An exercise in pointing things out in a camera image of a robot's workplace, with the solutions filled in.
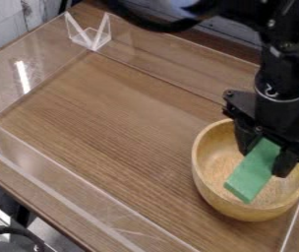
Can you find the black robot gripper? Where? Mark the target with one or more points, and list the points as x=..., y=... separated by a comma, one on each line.
x=266, y=116

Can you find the green rectangular block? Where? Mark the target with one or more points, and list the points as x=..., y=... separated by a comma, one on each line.
x=252, y=171

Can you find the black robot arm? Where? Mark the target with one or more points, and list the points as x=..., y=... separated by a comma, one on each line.
x=274, y=19

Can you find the brown wooden bowl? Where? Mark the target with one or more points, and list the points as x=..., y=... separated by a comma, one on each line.
x=213, y=159

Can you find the clear acrylic corner bracket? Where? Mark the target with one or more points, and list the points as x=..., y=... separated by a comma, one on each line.
x=90, y=38

